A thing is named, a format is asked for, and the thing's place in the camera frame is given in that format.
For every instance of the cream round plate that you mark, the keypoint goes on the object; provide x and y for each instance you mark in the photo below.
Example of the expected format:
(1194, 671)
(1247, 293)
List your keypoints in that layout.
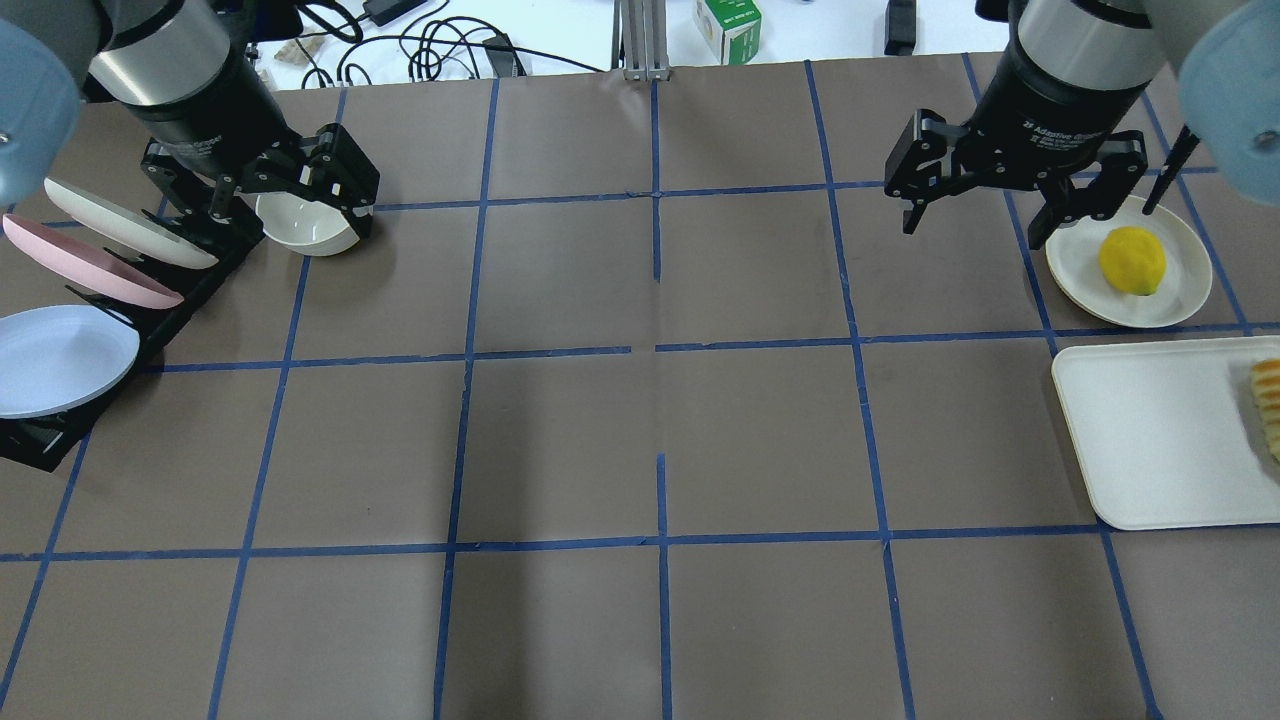
(1071, 253)

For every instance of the black device on desk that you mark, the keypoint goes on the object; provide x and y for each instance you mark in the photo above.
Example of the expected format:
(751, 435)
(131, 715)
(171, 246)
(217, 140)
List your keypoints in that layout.
(900, 27)

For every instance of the pink plate in rack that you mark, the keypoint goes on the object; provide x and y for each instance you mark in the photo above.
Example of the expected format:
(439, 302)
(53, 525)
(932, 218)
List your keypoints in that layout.
(90, 267)

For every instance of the black dish rack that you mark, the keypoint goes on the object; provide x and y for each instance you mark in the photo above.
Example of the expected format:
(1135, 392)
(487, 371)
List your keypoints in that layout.
(43, 443)

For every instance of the green white carton box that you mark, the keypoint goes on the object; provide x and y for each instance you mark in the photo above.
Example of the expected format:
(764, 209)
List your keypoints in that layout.
(732, 29)

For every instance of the aluminium frame post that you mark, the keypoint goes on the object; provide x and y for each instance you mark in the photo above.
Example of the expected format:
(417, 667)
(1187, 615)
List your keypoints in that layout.
(639, 40)

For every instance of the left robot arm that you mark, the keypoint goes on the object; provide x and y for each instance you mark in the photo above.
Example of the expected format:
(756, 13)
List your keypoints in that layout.
(141, 53)

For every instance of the cream rectangular tray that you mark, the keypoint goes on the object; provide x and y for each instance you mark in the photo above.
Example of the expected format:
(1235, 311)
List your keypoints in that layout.
(1166, 433)

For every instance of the black power adapter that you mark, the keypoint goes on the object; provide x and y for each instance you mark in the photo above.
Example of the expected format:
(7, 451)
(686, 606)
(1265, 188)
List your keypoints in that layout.
(384, 12)

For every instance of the yellow lemon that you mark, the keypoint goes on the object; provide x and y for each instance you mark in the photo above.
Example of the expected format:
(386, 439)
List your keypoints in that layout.
(1132, 260)

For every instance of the cream white bowl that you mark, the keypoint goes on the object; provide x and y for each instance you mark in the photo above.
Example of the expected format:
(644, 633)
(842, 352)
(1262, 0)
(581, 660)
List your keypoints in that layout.
(310, 228)

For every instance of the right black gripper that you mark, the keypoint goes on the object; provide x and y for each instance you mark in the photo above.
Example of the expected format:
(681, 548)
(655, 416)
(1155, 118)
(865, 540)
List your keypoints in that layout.
(1052, 108)

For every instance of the light blue plate in rack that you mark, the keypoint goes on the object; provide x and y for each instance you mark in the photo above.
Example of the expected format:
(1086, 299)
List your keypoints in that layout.
(55, 358)

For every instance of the cream plate in rack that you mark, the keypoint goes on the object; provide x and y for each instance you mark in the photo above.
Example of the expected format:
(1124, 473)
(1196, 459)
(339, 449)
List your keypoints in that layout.
(127, 227)

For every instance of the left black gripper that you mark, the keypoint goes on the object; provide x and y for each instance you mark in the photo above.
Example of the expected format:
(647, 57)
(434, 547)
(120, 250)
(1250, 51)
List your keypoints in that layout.
(215, 112)

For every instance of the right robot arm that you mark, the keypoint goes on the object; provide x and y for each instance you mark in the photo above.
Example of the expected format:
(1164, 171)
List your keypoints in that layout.
(1070, 72)

